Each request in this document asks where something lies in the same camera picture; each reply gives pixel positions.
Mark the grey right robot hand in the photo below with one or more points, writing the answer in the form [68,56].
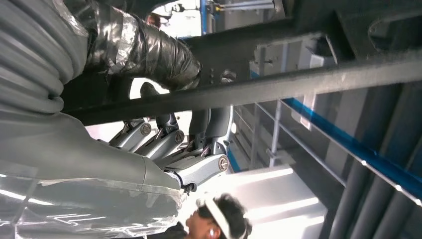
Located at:
[82,148]

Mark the blue metal shelf rack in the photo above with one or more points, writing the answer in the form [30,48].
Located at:
[362,153]

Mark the person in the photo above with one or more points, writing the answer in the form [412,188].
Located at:
[227,211]

